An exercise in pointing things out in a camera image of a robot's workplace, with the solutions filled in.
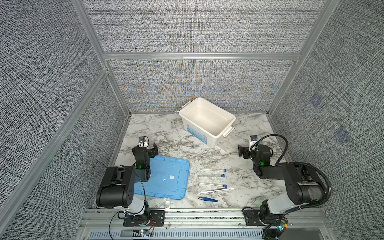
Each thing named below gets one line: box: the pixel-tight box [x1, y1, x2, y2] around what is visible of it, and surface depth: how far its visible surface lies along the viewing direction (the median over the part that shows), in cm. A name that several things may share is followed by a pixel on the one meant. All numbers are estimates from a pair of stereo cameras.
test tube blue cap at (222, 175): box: [198, 174, 225, 178], surface depth 90 cm
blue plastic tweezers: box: [197, 196, 218, 202], surface depth 81 cm
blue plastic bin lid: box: [134, 155, 190, 201], surface depth 88 cm
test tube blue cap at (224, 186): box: [199, 183, 228, 189], surface depth 86 cm
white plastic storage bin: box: [178, 97, 236, 149], surface depth 103 cm
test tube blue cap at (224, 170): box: [200, 168, 228, 172], surface depth 92 cm
